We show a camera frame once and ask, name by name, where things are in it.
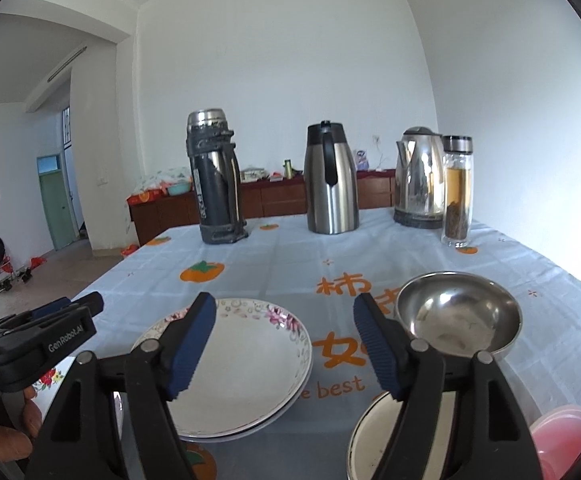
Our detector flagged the metal rack with dark cloth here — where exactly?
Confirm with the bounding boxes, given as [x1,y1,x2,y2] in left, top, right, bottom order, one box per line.
[0,237,34,296]

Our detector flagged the person's left hand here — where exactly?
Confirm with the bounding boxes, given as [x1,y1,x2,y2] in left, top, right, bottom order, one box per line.
[0,385,44,463]

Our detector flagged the red printed cloth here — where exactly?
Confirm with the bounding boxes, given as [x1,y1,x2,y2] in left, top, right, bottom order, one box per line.
[127,189,168,207]

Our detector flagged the stainless steel electric kettle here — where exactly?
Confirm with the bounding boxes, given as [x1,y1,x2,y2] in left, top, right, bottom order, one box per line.
[393,126,446,230]

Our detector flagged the glass tea bottle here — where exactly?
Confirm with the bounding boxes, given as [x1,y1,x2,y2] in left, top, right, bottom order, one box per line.
[441,135,474,248]

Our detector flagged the stainless steel bowl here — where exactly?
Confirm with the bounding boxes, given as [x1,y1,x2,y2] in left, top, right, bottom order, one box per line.
[394,271,523,362]

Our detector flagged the plain white plate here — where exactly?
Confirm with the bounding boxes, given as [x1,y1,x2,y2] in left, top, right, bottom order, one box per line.
[179,360,314,444]

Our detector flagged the green door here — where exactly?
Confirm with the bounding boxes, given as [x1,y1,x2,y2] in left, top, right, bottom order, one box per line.
[37,156,77,251]

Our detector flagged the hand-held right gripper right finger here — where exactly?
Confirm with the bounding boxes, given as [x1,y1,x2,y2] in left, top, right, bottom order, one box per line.
[353,291,543,480]

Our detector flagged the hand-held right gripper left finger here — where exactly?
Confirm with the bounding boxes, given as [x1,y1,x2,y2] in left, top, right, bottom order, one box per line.
[24,291,218,480]

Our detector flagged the white plate with pink flowers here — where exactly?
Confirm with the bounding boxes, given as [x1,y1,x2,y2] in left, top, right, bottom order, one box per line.
[131,298,313,438]

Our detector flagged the white enamel bowl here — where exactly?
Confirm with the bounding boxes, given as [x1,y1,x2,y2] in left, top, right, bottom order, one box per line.
[346,390,459,480]

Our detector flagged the fluorescent tube light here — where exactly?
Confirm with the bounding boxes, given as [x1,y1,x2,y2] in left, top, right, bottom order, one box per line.
[47,46,88,83]

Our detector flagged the floral blanket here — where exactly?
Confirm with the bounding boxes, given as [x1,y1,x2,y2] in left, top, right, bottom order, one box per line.
[133,167,194,197]

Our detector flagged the dark grey steel thermos flask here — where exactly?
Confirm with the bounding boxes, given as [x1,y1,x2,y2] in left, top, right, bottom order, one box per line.
[186,108,249,246]

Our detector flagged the pink plastic bowl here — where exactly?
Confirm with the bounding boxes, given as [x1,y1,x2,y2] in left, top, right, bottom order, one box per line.
[529,404,581,480]

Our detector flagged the brown wooden sideboard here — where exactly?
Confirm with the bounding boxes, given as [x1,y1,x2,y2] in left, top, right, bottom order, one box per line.
[128,170,397,247]

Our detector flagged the steel carafe with black handle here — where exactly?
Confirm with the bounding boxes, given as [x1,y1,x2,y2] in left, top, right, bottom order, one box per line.
[304,120,360,235]

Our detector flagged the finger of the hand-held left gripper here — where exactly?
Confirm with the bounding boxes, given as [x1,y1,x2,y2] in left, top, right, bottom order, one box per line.
[30,297,72,321]
[68,291,104,319]

